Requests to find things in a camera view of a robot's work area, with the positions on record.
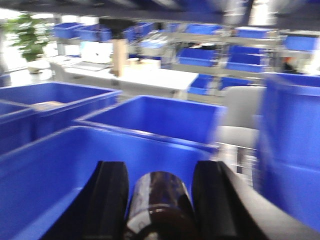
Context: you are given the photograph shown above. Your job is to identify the middle blue bin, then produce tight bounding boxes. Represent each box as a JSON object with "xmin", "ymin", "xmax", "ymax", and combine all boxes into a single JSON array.
[{"xmin": 74, "ymin": 95, "xmax": 227, "ymax": 153}]

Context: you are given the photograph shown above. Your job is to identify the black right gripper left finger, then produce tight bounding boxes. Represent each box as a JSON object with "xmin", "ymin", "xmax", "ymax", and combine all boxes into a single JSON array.
[{"xmin": 44, "ymin": 161, "xmax": 129, "ymax": 240}]

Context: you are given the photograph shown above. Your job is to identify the white desk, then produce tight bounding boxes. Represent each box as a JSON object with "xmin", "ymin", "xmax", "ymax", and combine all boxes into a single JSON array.
[{"xmin": 48, "ymin": 56, "xmax": 199, "ymax": 100}]

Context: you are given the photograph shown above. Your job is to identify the right blue bin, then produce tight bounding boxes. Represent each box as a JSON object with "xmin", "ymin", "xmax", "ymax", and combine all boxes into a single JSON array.
[{"xmin": 254, "ymin": 72, "xmax": 320, "ymax": 230}]

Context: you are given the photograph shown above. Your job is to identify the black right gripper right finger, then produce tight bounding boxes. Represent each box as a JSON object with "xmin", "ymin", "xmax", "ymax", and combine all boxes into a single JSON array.
[{"xmin": 192, "ymin": 161, "xmax": 267, "ymax": 240}]

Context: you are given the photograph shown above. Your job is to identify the near blue bin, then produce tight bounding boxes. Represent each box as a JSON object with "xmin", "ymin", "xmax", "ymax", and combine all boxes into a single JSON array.
[{"xmin": 0, "ymin": 126, "xmax": 212, "ymax": 240}]

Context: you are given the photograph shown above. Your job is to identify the dark brown cylindrical capacitor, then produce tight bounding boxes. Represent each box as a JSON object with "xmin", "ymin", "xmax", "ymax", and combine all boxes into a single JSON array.
[{"xmin": 122, "ymin": 171, "xmax": 200, "ymax": 240}]

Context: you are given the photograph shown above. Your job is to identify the green potted plant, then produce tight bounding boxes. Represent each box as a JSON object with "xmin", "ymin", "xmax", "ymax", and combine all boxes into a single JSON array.
[{"xmin": 4, "ymin": 13, "xmax": 50, "ymax": 62}]

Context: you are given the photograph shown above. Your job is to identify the left blue bin with card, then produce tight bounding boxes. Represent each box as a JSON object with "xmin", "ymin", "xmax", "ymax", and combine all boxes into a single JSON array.
[{"xmin": 0, "ymin": 82, "xmax": 122, "ymax": 141}]

